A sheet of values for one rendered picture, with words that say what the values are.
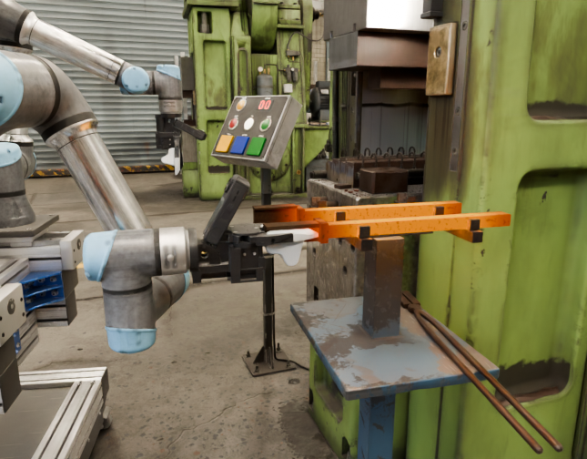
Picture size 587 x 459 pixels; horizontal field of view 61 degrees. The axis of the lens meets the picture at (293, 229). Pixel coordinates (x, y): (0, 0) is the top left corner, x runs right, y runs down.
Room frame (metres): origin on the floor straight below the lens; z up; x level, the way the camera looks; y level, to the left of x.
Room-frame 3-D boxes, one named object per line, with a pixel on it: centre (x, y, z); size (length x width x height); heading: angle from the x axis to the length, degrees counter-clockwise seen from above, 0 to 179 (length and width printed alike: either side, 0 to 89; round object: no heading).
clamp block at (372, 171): (1.44, -0.27, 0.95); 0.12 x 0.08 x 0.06; 110
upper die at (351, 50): (1.66, -0.35, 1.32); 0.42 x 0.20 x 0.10; 110
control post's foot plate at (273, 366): (2.09, 0.12, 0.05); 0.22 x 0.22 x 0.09; 20
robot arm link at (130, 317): (0.75, 0.26, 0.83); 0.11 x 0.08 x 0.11; 171
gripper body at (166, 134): (1.70, 0.42, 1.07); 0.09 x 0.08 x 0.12; 97
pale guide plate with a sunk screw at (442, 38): (1.33, -0.38, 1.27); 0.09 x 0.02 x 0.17; 20
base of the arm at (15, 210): (1.44, 0.86, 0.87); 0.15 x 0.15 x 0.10
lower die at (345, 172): (1.66, -0.35, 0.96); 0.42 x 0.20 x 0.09; 110
